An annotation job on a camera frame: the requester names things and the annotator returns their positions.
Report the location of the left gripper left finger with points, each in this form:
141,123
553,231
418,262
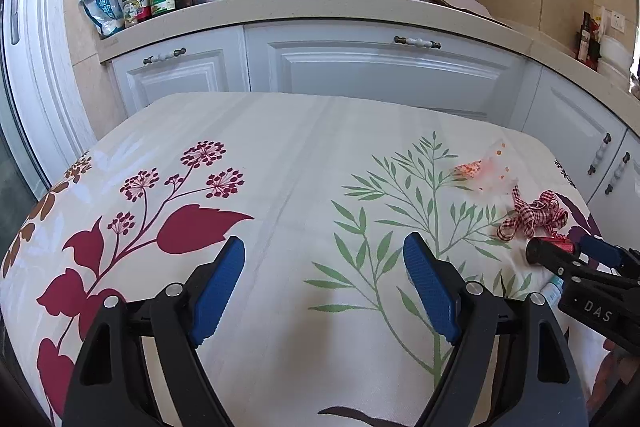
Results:
111,384

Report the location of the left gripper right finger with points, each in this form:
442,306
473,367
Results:
516,346

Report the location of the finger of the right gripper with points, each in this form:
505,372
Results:
625,261
559,256

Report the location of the red white checkered ribbon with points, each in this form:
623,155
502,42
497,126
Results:
545,213

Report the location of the person's right hand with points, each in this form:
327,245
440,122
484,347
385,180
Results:
618,365

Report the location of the clear orange dotted wrapper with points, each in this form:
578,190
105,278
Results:
491,174

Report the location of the white stacked bowls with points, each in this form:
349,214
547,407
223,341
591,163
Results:
615,62

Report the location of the dark sauce bottle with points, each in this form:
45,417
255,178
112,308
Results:
584,38

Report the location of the floral tablecloth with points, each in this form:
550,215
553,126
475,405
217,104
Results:
324,327

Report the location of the white cabinet unit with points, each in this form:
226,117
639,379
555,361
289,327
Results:
559,102

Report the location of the blue white snack bag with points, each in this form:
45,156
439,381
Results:
106,15

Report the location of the right cabinet door handle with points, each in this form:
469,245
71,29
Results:
617,173

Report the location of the cabinet door handle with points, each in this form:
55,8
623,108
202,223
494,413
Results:
599,155
617,173

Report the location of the left cabinet door handle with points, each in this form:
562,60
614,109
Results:
599,155

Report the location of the white wall socket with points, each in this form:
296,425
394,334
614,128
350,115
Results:
618,21

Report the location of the wide drawer handle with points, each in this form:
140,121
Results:
417,43

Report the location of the small drawer handle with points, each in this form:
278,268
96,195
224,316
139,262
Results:
162,57

